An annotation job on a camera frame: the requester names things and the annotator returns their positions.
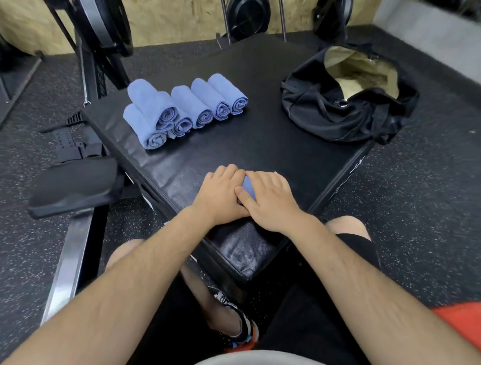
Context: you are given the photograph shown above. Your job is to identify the person's left hand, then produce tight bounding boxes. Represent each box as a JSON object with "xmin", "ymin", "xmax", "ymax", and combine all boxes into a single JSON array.
[{"xmin": 190, "ymin": 164, "xmax": 252, "ymax": 227}]

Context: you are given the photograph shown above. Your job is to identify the person's right hand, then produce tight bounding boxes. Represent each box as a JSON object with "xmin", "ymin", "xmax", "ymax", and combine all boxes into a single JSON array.
[{"xmin": 235, "ymin": 171, "xmax": 313, "ymax": 236}]

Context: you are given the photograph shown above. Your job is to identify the blue hand towel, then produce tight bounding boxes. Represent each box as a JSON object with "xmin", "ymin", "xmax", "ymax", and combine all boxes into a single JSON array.
[{"xmin": 241, "ymin": 175, "xmax": 257, "ymax": 205}]

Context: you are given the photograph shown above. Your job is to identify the person's right forearm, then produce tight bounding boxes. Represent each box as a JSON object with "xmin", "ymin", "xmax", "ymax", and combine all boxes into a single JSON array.
[{"xmin": 287, "ymin": 214, "xmax": 481, "ymax": 365}]

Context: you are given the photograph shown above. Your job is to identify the person's left forearm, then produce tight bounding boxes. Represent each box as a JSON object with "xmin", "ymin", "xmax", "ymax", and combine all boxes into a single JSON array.
[{"xmin": 0, "ymin": 205, "xmax": 226, "ymax": 365}]

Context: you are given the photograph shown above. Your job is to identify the black padded plyo box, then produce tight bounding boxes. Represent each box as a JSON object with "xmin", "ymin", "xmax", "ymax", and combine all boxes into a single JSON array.
[{"xmin": 81, "ymin": 34, "xmax": 377, "ymax": 291}]

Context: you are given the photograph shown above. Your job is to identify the person's right leg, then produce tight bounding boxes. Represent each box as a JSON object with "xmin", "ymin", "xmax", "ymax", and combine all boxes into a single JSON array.
[{"xmin": 325, "ymin": 215, "xmax": 372, "ymax": 242}]

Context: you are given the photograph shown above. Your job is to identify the person's leg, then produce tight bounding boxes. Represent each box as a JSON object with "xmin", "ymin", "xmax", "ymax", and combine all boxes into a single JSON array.
[
  {"xmin": 325, "ymin": 215, "xmax": 372, "ymax": 242},
  {"xmin": 105, "ymin": 239, "xmax": 243, "ymax": 338}
]

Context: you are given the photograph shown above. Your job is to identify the row of blue towel rolls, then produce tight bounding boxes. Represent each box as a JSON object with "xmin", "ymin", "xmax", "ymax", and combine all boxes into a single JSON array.
[{"xmin": 123, "ymin": 73, "xmax": 249, "ymax": 150}]

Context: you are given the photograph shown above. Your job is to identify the black duffel bag beige lining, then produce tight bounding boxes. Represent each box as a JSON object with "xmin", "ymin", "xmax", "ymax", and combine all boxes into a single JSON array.
[{"xmin": 281, "ymin": 44, "xmax": 421, "ymax": 146}]

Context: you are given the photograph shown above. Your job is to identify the person's left leg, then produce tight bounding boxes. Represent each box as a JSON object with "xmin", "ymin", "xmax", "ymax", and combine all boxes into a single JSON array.
[{"xmin": 105, "ymin": 239, "xmax": 243, "ymax": 338}]

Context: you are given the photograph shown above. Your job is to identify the black white orange sneaker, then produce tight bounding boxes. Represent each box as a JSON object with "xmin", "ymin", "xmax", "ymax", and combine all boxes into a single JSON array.
[{"xmin": 208, "ymin": 286, "xmax": 261, "ymax": 353}]

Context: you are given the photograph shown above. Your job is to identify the black rowing machine footrest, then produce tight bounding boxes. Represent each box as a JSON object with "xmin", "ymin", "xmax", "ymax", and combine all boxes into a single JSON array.
[{"xmin": 39, "ymin": 111, "xmax": 110, "ymax": 163}]

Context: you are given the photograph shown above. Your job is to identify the black shorts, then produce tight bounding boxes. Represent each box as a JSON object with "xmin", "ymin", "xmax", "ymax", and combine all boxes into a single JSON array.
[{"xmin": 128, "ymin": 233, "xmax": 382, "ymax": 365}]

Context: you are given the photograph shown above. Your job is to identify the black weight plate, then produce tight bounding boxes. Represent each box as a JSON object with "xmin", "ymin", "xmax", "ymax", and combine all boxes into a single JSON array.
[
  {"xmin": 312, "ymin": 0, "xmax": 354, "ymax": 42},
  {"xmin": 225, "ymin": 0, "xmax": 272, "ymax": 42}
]

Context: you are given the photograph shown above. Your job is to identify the black rowing machine flywheel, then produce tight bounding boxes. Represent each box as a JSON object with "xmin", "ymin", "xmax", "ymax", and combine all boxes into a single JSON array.
[{"xmin": 71, "ymin": 0, "xmax": 134, "ymax": 58}]

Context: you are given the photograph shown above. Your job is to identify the orange shirt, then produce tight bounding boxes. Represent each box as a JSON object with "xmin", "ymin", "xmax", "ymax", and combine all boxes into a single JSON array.
[{"xmin": 431, "ymin": 302, "xmax": 481, "ymax": 352}]

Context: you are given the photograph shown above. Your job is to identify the metal rack post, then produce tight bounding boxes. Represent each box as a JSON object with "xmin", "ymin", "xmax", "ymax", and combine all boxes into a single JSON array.
[
  {"xmin": 278, "ymin": 0, "xmax": 288, "ymax": 43},
  {"xmin": 220, "ymin": 0, "xmax": 232, "ymax": 46}
]

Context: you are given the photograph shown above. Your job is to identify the silver rowing machine rail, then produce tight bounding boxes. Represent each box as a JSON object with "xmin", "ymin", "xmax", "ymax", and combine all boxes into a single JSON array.
[{"xmin": 39, "ymin": 206, "xmax": 110, "ymax": 328}]

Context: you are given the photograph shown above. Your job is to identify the metal chain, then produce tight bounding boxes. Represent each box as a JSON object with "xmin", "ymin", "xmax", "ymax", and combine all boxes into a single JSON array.
[{"xmin": 76, "ymin": 36, "xmax": 92, "ymax": 108}]

